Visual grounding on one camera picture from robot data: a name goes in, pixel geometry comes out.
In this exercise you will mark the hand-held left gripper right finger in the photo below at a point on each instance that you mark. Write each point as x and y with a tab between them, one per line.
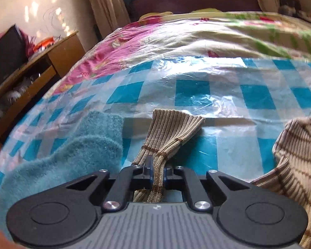
166	174

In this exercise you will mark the orange items on desk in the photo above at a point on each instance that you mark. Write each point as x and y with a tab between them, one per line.
42	44

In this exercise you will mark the yellow-green pillow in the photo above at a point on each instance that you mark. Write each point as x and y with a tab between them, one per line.
171	13

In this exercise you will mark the blue checked plastic sheet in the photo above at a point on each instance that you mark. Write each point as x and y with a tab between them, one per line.
197	88

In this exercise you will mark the teal fleece garment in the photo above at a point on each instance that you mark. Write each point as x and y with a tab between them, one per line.
67	155

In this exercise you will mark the floral bed quilt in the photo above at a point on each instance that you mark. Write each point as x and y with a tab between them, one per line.
186	36

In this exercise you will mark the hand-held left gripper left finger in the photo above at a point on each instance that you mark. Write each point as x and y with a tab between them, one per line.
149	172

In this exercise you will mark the beige striped knit sweater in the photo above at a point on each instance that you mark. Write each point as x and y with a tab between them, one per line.
168	132

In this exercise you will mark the black monitor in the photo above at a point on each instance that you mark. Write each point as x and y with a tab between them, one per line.
6	57

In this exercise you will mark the beige curtain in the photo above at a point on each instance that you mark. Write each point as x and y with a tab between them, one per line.
106	5

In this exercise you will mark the dark clutter on shelf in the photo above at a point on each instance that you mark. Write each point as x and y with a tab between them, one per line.
289	4

